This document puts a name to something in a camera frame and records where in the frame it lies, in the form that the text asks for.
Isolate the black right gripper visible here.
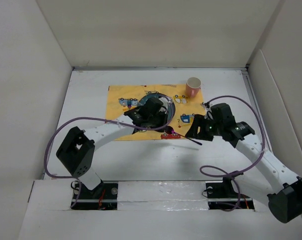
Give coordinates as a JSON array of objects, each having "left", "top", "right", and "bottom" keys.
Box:
[{"left": 185, "top": 114, "right": 223, "bottom": 142}]

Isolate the teal round plate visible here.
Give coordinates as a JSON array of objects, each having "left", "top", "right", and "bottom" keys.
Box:
[{"left": 137, "top": 92, "right": 176, "bottom": 129}]

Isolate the purple iridescent spoon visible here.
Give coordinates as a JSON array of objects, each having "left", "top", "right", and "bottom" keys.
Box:
[{"left": 165, "top": 126, "right": 203, "bottom": 146}]

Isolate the iridescent fork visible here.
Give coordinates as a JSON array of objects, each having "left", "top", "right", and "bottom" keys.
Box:
[{"left": 127, "top": 99, "right": 131, "bottom": 109}]

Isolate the yellow cartoon print cloth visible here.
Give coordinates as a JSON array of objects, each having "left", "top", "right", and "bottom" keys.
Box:
[{"left": 105, "top": 84, "right": 206, "bottom": 141}]

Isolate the pink cup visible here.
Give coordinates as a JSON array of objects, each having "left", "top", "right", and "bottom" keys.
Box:
[{"left": 185, "top": 77, "right": 201, "bottom": 98}]

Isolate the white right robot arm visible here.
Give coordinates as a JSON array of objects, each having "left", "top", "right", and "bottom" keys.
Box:
[{"left": 186, "top": 103, "right": 302, "bottom": 224}]

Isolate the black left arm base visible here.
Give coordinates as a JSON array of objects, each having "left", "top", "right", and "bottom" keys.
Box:
[{"left": 70, "top": 181, "right": 118, "bottom": 211}]

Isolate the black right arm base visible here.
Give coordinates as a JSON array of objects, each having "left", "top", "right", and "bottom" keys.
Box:
[{"left": 202, "top": 179, "right": 255, "bottom": 212}]

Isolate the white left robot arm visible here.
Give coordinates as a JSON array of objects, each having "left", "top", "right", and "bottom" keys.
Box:
[{"left": 56, "top": 95, "right": 172, "bottom": 198}]

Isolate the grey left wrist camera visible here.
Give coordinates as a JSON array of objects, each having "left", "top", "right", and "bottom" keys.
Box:
[{"left": 159, "top": 96, "right": 171, "bottom": 112}]

